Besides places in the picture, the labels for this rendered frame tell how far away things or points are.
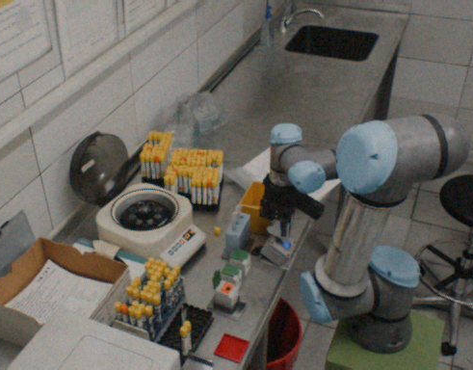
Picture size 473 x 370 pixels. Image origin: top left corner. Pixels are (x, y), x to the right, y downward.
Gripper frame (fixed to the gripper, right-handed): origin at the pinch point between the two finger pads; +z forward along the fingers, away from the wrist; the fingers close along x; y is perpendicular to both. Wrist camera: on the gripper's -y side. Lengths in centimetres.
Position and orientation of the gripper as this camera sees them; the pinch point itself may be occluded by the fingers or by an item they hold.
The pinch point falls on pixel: (287, 239)
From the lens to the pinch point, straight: 165.8
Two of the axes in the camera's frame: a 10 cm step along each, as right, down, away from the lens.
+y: -9.0, -2.2, 3.8
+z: 0.5, 8.1, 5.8
